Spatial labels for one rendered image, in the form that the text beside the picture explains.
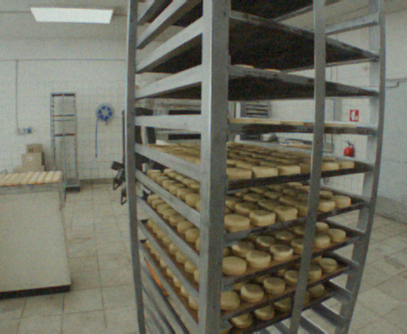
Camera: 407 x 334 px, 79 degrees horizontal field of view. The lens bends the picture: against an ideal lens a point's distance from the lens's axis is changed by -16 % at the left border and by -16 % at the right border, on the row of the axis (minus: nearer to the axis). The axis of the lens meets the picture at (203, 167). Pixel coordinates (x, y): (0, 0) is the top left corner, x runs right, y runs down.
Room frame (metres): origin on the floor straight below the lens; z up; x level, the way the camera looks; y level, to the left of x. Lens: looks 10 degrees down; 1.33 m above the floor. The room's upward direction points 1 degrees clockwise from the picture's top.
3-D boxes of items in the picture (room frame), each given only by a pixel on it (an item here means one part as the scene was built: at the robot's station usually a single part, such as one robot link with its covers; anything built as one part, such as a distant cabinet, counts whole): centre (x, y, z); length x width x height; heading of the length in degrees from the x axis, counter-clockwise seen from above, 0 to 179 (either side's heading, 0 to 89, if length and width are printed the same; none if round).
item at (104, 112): (5.69, 2.00, 1.10); 0.41 x 0.17 x 1.10; 112
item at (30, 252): (1.83, 1.40, 0.45); 0.70 x 0.34 x 0.90; 115
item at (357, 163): (0.90, -0.26, 1.23); 0.64 x 0.03 x 0.03; 26
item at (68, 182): (5.06, 2.61, 0.93); 0.64 x 0.51 x 1.78; 25
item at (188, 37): (0.73, 0.09, 1.50); 0.64 x 0.03 x 0.03; 26
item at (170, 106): (5.78, 0.33, 1.01); 1.56 x 1.20 x 2.01; 112
